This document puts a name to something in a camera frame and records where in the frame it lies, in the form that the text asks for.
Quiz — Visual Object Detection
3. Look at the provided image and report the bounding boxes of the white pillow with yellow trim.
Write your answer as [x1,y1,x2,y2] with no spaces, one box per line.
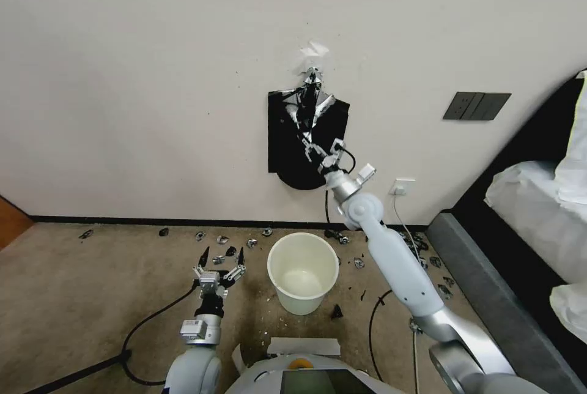
[553,70,587,205]

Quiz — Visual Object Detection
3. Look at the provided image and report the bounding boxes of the black baseboard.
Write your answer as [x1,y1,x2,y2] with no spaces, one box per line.
[28,215,437,231]

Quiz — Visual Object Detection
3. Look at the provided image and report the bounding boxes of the wide white tape strip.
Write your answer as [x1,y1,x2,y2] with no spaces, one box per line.
[267,337,342,358]

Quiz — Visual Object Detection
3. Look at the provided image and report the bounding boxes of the black plastic trash bag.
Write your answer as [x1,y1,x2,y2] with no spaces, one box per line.
[267,65,351,192]

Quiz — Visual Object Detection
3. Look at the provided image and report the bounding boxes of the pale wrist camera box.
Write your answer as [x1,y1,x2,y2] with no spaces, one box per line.
[199,270,221,297]

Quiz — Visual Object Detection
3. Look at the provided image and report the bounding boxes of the white duvet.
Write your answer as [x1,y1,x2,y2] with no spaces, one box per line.
[483,160,587,345]

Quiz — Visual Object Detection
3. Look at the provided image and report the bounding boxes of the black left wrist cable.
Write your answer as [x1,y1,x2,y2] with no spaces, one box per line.
[120,283,199,387]

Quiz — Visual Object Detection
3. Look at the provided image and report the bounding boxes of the grey braided cable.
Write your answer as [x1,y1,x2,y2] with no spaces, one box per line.
[411,319,422,394]

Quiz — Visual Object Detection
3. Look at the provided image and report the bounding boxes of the white robot front shell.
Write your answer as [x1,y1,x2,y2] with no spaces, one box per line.
[228,351,382,394]

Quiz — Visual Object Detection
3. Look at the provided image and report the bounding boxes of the white round trash bin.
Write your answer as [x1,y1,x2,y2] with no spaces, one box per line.
[267,232,341,316]

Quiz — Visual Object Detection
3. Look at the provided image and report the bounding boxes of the grey bed base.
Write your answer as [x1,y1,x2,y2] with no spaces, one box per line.
[423,212,587,394]

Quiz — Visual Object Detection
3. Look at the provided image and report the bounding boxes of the black floor strap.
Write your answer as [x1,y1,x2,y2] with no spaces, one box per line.
[26,351,133,394]

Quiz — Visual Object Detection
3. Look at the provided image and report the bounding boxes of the white tape strips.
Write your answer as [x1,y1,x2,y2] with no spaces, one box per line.
[292,37,332,75]

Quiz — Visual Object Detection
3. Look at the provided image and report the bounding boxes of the thin black cable loop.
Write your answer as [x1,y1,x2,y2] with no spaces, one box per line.
[368,289,394,380]

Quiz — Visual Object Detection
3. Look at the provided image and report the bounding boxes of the brown wooden furniture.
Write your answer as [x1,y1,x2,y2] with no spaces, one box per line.
[0,193,36,253]

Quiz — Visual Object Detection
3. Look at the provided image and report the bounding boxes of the dark grey wall switch panel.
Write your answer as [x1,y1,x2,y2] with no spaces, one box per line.
[442,91,512,122]

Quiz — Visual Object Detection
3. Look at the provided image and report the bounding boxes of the white wall socket with plug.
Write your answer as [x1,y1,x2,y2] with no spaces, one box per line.
[388,177,416,197]

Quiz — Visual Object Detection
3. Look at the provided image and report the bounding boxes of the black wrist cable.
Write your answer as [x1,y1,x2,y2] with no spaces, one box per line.
[322,147,356,225]
[120,283,199,387]

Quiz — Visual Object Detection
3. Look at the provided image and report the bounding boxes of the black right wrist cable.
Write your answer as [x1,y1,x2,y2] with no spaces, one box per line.
[322,147,356,225]

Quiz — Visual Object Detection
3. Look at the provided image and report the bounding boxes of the black bed headboard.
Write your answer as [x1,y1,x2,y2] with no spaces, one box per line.
[451,70,587,286]

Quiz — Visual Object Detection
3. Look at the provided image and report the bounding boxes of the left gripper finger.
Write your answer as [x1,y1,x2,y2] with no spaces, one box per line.
[221,247,248,285]
[192,247,211,281]

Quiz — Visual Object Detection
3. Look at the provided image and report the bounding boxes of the thin white power cable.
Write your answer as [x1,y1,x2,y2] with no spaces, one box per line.
[392,191,428,261]

